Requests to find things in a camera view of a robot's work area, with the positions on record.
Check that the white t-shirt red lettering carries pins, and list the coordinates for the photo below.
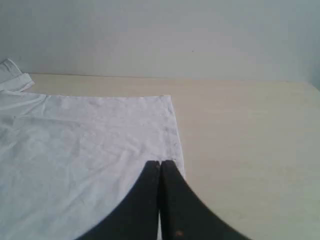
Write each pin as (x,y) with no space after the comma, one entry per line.
(67,161)

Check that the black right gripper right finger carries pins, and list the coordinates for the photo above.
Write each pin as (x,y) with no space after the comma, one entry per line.
(183,215)

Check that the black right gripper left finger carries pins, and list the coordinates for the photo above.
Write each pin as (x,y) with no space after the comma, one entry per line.
(136,217)

